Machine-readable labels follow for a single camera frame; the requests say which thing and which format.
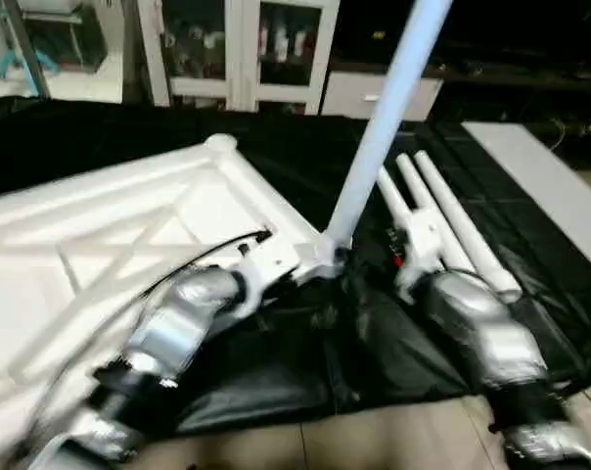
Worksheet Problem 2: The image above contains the white plastic table leg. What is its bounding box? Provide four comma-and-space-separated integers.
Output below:
413, 150, 523, 296
317, 0, 453, 266
379, 166, 415, 228
396, 155, 473, 270

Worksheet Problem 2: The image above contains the white plastic table top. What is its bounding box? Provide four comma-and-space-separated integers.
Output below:
0, 135, 328, 461

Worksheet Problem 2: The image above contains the black plastic mat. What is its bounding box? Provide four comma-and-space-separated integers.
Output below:
0, 98, 591, 437

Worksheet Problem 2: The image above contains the white drawer unit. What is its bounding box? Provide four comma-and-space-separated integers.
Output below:
323, 71, 443, 123

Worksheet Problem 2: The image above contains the white glass door cabinet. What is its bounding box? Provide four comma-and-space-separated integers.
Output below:
139, 0, 341, 114

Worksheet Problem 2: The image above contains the white side board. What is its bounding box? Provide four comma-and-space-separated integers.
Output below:
462, 122, 591, 281

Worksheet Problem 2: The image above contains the teal small stool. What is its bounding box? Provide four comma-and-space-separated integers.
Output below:
0, 49, 57, 79

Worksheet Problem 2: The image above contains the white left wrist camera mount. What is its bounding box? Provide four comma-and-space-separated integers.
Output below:
232, 235, 302, 305

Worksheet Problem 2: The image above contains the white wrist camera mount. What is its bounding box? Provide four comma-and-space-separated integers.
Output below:
393, 211, 449, 301
232, 235, 302, 305

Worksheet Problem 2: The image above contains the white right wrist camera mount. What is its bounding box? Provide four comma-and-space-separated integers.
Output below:
393, 211, 449, 301

